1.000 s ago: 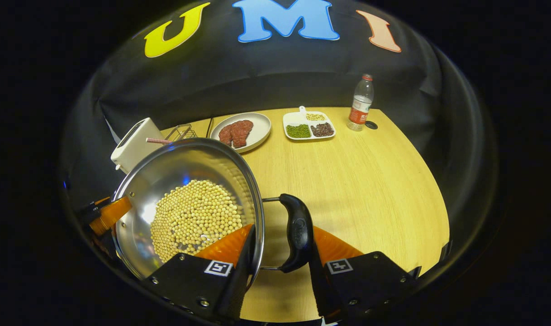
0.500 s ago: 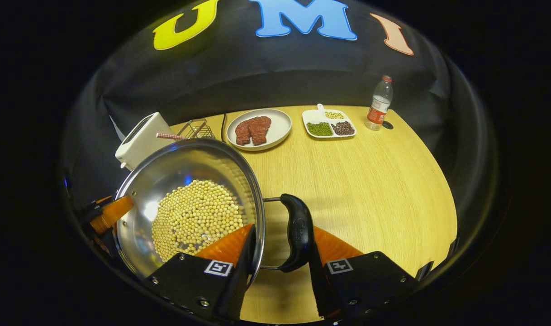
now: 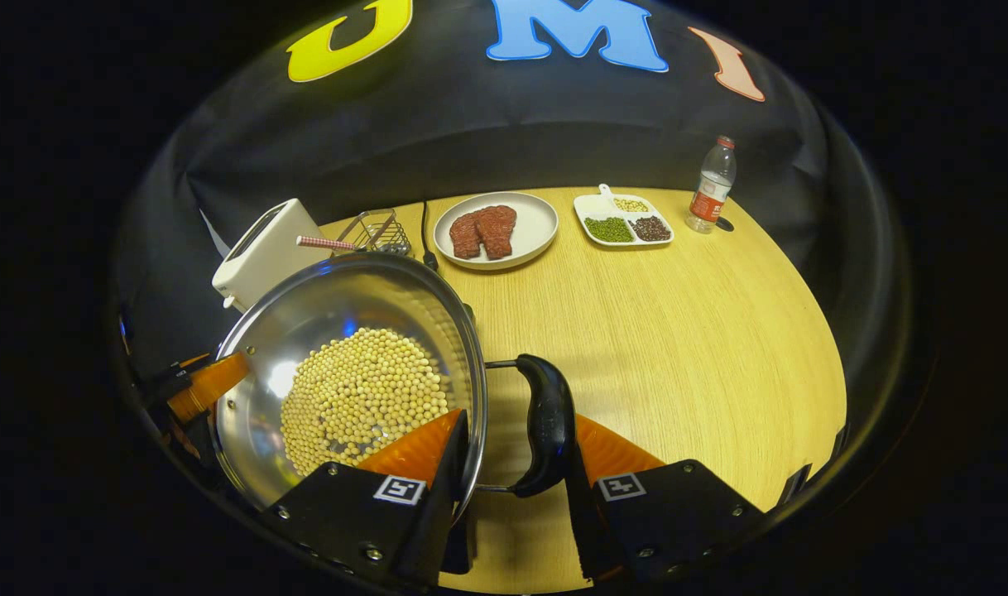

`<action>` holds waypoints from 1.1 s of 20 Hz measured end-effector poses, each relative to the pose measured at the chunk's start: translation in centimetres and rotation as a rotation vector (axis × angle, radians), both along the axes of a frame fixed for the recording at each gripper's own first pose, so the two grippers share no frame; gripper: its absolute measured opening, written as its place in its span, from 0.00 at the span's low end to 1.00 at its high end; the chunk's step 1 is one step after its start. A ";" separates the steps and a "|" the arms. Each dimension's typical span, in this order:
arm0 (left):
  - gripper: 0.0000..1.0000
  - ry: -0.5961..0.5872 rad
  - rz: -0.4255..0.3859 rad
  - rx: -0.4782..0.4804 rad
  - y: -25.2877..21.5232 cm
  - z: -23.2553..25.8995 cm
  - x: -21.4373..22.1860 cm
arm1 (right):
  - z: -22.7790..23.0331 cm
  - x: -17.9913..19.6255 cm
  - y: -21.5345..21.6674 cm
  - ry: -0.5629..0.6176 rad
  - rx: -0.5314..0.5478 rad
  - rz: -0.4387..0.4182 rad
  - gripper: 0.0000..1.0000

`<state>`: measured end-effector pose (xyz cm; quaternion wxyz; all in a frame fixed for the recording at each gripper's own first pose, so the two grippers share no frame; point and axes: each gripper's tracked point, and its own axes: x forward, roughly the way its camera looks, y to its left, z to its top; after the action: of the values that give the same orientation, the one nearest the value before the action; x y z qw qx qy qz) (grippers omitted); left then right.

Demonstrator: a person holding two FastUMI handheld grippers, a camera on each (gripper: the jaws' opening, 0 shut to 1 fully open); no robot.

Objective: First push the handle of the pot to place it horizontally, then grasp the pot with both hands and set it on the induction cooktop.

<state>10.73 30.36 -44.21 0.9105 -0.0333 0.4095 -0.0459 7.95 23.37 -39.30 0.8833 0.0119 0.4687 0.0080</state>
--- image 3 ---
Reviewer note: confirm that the black backdrop cloth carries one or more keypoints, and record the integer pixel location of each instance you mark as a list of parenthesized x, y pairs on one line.
[(471, 124)]

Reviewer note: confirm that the brown meat slice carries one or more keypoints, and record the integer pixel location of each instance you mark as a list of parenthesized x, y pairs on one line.
[(497, 232), (465, 236)]

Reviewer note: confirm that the white toaster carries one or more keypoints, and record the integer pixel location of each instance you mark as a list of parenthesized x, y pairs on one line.
[(264, 257)]

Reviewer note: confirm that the pile of soybeans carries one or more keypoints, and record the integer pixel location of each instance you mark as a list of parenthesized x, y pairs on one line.
[(363, 397)]

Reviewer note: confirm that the pink striped straw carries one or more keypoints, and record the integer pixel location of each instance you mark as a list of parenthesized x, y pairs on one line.
[(322, 242)]

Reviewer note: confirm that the white divided dish of beans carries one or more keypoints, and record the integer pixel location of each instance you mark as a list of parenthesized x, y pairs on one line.
[(612, 228)]

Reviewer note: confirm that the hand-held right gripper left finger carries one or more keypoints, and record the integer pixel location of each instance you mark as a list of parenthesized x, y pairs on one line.
[(438, 530)]

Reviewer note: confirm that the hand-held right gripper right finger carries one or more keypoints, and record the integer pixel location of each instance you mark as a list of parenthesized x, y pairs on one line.
[(583, 521)]

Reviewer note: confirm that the clear plastic water bottle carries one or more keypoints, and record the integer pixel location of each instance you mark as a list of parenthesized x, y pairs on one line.
[(709, 194)]

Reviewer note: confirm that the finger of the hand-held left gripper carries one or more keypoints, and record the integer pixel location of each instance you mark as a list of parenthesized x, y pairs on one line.
[(210, 385)]

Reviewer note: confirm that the round white plate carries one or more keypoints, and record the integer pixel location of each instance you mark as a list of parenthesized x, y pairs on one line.
[(537, 223)]

